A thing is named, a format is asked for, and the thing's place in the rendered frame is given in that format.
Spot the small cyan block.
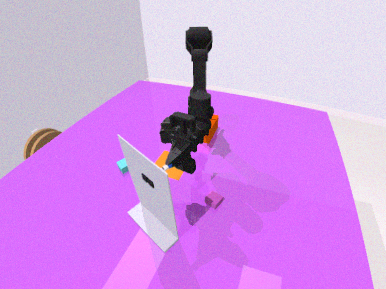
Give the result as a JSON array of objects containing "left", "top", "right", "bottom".
[{"left": 116, "top": 158, "right": 128, "bottom": 174}]

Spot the orange square mat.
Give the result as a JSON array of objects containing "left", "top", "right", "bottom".
[{"left": 155, "top": 151, "right": 183, "bottom": 180}]

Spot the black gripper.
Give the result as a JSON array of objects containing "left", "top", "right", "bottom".
[{"left": 164, "top": 111, "right": 205, "bottom": 175}]

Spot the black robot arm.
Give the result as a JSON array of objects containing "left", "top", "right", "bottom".
[{"left": 159, "top": 26, "right": 214, "bottom": 144}]

